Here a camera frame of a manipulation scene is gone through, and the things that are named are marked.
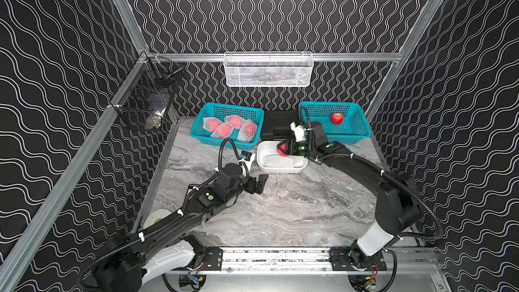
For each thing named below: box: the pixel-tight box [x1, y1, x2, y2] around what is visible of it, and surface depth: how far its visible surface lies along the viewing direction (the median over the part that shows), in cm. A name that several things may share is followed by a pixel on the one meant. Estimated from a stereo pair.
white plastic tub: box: [256, 140, 309, 174], surface depth 97 cm
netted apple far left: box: [202, 116, 224, 133], surface depth 112 cm
